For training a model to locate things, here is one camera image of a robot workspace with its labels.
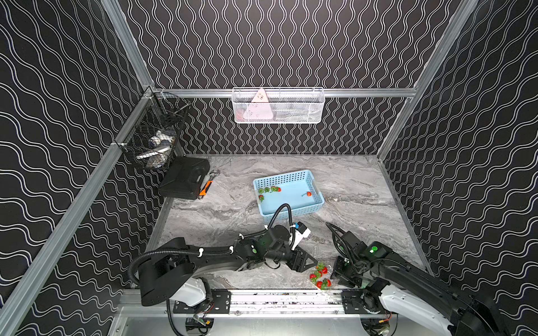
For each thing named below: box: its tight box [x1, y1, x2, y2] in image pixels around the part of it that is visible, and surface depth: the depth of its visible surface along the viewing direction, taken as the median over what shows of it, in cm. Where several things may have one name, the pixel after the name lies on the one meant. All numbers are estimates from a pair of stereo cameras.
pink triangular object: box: [243, 87, 274, 120], surface depth 92 cm
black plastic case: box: [158, 156, 211, 201], surface depth 108 cm
